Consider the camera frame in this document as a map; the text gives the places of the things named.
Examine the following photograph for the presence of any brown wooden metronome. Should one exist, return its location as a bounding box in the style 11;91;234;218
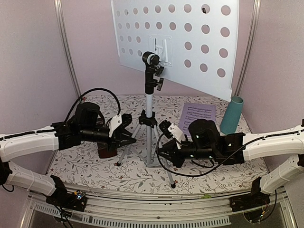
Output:
97;121;118;159

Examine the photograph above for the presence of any teal cup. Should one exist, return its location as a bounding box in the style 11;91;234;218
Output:
220;96;244;134

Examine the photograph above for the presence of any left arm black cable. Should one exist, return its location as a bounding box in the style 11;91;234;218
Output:
64;87;123;124

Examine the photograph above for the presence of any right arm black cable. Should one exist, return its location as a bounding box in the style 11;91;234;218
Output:
156;133;245;177

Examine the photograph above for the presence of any aluminium base frame rail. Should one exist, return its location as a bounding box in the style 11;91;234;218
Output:
21;184;297;228

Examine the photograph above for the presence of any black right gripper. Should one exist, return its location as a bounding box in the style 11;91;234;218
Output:
158;139;216;168

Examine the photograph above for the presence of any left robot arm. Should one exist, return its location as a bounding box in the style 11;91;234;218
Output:
0;102;136;206

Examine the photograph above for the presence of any left aluminium frame post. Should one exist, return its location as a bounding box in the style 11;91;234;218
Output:
54;0;81;96

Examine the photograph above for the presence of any floral patterned table mat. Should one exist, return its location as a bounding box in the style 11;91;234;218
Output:
46;95;268;194

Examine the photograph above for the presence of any light blue music stand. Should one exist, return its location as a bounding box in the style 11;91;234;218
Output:
110;0;240;189

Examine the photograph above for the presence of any right aluminium frame post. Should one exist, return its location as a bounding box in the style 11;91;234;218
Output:
234;0;261;96

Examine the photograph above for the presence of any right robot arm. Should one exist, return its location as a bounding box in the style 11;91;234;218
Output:
156;119;304;207

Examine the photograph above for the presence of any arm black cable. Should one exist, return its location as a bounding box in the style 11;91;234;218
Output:
156;133;245;177
64;87;123;124

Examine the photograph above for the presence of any aluminium frame post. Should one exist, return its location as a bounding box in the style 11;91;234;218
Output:
54;0;81;96
234;0;261;96

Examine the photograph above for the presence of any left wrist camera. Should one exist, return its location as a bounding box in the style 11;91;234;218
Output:
109;114;133;138

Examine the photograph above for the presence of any purple sheet music page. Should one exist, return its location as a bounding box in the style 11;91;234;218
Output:
179;103;216;137

